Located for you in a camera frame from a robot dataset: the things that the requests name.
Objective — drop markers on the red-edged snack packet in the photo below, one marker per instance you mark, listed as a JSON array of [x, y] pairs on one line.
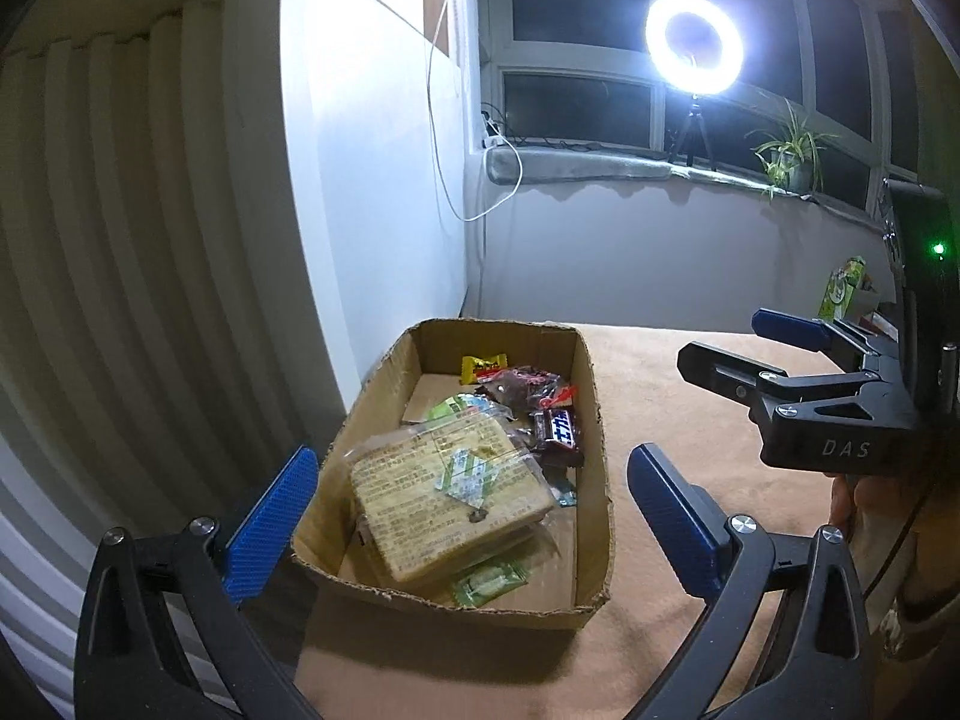
[[510, 384], [561, 394]]

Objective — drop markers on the dark-wrapped chocolate bar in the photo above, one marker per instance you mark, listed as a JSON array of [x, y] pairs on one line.
[[559, 435]]

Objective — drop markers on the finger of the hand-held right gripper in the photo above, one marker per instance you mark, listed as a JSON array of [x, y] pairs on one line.
[[795, 420], [787, 328]]

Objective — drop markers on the dark snack wrapper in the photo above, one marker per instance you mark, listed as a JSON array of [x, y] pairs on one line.
[[564, 491]]

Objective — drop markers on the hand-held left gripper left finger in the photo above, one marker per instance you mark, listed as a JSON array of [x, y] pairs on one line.
[[274, 517]]

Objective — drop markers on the yellow candy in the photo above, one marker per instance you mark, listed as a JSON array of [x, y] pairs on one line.
[[484, 367]]

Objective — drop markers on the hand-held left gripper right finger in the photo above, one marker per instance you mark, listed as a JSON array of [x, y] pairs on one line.
[[671, 517]]

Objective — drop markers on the person's right hand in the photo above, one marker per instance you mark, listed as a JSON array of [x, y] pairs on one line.
[[870, 510]]

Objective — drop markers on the white ribbed panel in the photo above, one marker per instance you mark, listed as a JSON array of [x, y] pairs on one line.
[[112, 240]]

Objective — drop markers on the green snack packet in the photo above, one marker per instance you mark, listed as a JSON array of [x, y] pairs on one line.
[[491, 583], [454, 406]]

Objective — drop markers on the sliced bread bag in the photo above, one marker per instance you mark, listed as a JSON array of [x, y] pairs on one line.
[[442, 495]]

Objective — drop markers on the white power strip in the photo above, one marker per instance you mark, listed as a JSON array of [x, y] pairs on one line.
[[493, 136]]

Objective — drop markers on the potted spider plant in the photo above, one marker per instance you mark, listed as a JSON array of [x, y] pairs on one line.
[[791, 161]]

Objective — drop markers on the green white cardboard box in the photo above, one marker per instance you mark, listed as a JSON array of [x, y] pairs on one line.
[[844, 289]]

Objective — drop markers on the white cabinet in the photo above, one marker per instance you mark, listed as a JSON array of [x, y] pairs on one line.
[[360, 202]]

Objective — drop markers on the white framed window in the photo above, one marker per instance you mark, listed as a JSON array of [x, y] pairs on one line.
[[577, 0]]

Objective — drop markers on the brown cardboard box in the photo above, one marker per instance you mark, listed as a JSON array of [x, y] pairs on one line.
[[594, 465]]

